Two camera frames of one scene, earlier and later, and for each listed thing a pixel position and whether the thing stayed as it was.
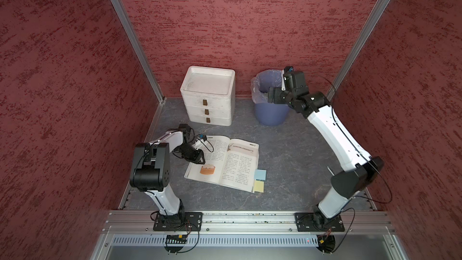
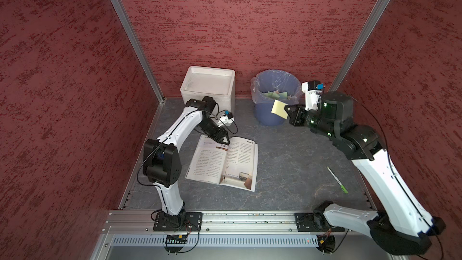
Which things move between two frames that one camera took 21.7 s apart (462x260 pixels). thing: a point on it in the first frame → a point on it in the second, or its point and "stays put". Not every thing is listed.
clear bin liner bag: x=260 y=84 stays put
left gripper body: x=189 y=153 → x=210 y=127
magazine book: x=233 y=162 stays put
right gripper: x=277 y=92 → x=296 y=119
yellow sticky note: x=258 y=186 → x=278 y=109
